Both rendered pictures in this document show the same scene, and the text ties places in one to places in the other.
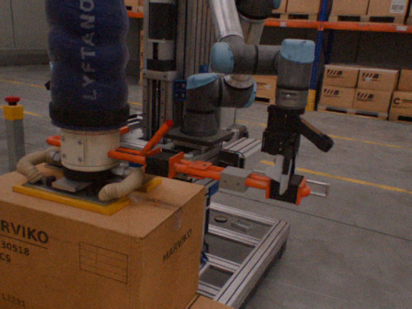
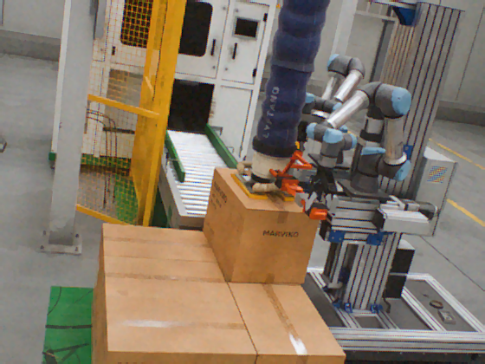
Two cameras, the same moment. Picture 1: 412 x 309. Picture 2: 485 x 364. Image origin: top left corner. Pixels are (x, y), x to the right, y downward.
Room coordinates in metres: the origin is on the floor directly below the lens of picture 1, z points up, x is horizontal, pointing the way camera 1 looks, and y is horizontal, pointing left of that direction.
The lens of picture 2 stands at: (-0.93, -1.76, 1.90)
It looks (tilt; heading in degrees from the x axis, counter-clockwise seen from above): 18 degrees down; 47
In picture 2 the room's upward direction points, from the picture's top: 11 degrees clockwise
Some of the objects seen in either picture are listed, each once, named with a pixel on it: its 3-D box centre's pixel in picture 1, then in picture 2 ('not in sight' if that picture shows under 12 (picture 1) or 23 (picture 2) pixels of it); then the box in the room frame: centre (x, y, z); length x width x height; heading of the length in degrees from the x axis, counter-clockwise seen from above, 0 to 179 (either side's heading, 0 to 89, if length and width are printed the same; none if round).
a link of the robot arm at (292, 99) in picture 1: (291, 98); (326, 160); (0.98, -0.20, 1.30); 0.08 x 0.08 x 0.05
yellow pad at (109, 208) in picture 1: (71, 189); (248, 183); (1.11, 0.38, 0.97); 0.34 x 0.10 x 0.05; 68
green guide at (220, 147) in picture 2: not in sight; (227, 152); (2.27, 1.92, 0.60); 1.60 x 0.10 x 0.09; 64
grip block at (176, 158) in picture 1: (164, 162); (287, 182); (1.11, 0.11, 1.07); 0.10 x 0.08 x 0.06; 158
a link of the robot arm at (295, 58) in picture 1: (295, 64); (332, 143); (0.99, -0.20, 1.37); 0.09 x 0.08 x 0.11; 8
